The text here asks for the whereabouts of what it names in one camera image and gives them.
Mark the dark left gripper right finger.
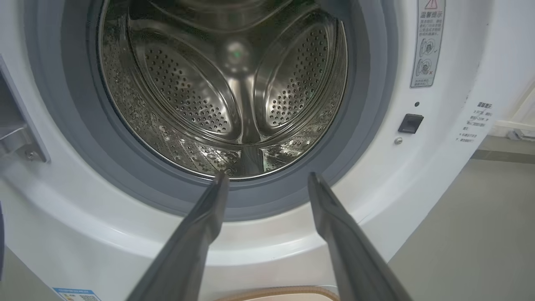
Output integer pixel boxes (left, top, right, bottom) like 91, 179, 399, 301
307, 171, 414, 301

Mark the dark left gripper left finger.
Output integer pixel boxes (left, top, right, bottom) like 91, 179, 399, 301
125, 171, 230, 301

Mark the white front-load washing machine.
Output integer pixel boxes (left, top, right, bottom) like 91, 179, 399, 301
0, 0, 502, 301

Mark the cream basket with brown rim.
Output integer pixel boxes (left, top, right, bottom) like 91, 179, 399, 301
211, 286, 340, 301

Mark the black door latch socket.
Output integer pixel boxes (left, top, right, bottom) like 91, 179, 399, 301
397, 113, 424, 134

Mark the perforated steel washer drum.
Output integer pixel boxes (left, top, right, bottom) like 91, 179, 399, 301
98, 0, 348, 179

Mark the metal door hinge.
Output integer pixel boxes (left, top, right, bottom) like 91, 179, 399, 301
0, 54, 51, 164

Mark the blue energy label sticker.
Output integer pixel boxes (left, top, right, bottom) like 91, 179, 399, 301
53, 287, 102, 301

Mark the small printed text sticker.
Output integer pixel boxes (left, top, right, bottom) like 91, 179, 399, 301
456, 100, 494, 145

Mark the grey pictogram warning sticker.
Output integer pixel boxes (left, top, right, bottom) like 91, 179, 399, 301
410, 0, 446, 88

